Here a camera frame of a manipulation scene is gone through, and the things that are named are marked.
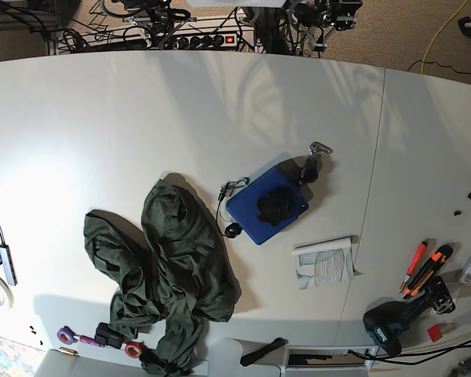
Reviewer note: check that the black strap handle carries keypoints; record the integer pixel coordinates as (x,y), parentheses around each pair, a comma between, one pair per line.
(255,356)

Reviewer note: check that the dark teal cordless drill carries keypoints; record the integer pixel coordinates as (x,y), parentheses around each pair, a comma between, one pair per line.
(386,322)

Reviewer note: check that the black action camera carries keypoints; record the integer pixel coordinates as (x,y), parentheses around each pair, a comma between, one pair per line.
(105,336)

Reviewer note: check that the orange black utility knife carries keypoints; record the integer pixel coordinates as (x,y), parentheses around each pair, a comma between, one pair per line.
(430,267)

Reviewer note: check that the grey usb hub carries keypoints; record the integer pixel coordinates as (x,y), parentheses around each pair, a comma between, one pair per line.
(8,265)

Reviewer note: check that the black power strip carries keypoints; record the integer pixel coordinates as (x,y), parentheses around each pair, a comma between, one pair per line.
(183,42)

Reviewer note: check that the purple tape roll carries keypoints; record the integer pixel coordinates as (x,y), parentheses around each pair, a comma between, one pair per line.
(66,335)

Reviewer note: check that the red tape roll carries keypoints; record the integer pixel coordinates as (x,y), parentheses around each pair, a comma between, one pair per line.
(134,349)

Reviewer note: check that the red square sticker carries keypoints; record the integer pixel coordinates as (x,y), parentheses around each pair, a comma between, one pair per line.
(435,333)

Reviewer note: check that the dark green t-shirt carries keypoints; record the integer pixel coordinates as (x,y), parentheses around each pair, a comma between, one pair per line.
(180,276)

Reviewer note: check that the blue box with black knob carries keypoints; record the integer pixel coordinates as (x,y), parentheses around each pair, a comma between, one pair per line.
(265,205)

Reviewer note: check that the rolled paper sheet with drawing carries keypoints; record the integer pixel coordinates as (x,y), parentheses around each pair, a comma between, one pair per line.
(323,263)

